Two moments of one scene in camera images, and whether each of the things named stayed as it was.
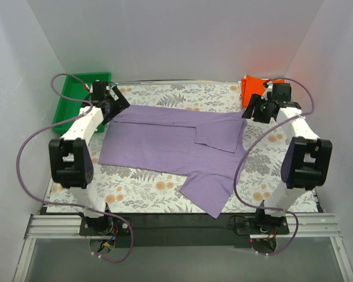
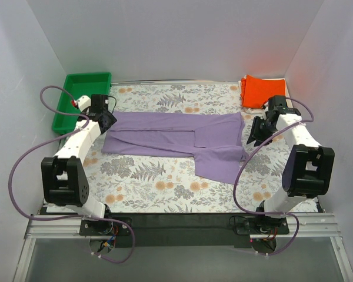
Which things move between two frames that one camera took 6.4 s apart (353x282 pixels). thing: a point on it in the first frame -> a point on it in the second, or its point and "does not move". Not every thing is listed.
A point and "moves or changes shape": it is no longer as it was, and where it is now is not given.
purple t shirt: [205, 146] moves or changes shape
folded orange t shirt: [251, 86] does not move
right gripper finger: [254, 100] -> [258, 133]
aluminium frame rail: [301, 227] does not move
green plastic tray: [76, 89] does not move
